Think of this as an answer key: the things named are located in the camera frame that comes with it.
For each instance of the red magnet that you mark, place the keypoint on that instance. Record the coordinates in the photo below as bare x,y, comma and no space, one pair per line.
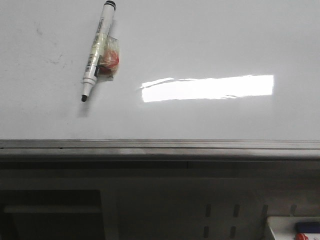
109,62

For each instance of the white black whiteboard marker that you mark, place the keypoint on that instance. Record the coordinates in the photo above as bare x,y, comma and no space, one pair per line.
97,51

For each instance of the white marker tray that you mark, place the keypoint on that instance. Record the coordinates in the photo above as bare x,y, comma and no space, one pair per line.
283,227

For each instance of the blue capped marker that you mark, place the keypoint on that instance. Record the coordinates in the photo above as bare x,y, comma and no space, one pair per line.
308,227

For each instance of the red capped marker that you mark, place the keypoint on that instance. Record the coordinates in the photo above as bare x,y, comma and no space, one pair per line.
307,236

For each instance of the white whiteboard with metal frame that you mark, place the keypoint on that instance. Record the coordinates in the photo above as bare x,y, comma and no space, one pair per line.
221,78

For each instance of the white slotted bracket panel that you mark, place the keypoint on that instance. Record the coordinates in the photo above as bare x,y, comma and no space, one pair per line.
209,214

